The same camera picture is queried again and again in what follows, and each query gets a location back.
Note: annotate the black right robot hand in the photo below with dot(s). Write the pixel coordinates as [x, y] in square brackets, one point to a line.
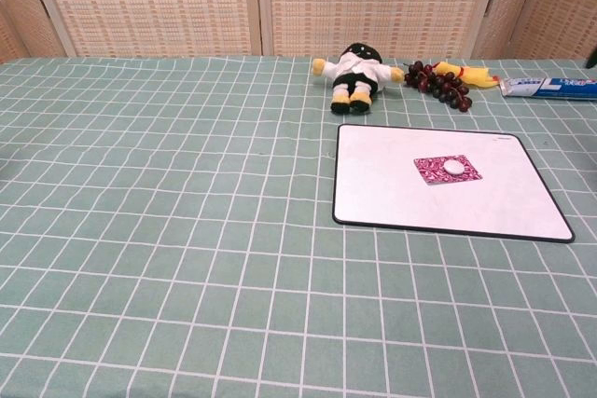
[593, 60]

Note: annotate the small white round disc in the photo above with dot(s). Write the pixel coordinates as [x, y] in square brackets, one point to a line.
[453, 168]

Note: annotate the red patterned square card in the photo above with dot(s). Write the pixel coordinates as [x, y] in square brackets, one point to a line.
[429, 172]

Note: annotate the green grid-patterned tablecloth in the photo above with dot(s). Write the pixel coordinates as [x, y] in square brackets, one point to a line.
[186, 230]

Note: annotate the blue white toothpaste tube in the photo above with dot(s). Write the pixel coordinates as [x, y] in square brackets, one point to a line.
[550, 87]

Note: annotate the woven bamboo screen panel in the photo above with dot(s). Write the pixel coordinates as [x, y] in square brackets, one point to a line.
[373, 2]
[506, 16]
[23, 11]
[559, 16]
[149, 2]

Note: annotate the yellow rubber chicken toy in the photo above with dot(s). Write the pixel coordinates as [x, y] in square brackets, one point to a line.
[473, 74]

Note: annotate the dark red grape bunch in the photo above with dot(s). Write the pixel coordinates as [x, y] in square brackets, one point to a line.
[438, 83]

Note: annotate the plush doll in white robe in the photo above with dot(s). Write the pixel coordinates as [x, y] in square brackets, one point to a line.
[356, 72]

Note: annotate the white board with black rim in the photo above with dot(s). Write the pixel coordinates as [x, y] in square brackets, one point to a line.
[373, 183]

